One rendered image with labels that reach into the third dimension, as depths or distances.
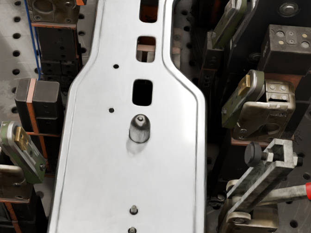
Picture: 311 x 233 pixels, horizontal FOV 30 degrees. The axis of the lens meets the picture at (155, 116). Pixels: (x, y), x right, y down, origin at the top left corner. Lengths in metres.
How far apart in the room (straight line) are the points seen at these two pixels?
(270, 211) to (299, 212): 0.41
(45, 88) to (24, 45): 0.43
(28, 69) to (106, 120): 0.46
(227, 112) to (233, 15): 0.15
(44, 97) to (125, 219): 0.25
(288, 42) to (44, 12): 0.45
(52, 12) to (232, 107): 0.38
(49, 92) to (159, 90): 0.18
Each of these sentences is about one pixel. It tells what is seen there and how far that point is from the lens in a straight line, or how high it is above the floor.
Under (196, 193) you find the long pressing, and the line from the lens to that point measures 0.86.
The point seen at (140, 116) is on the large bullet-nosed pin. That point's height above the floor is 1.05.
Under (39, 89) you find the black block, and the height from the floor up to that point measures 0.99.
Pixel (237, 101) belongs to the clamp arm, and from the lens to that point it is 0.89.
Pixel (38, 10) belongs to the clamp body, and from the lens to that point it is 1.09.
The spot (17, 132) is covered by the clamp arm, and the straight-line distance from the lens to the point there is 0.79.
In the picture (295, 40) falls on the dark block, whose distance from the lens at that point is 0.88.
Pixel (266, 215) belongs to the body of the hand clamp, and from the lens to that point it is 0.81.
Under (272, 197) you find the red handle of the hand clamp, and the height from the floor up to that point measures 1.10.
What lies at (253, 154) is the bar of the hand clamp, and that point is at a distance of 0.66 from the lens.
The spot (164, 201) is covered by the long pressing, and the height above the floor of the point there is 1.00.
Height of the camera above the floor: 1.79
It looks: 60 degrees down
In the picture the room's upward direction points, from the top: 7 degrees clockwise
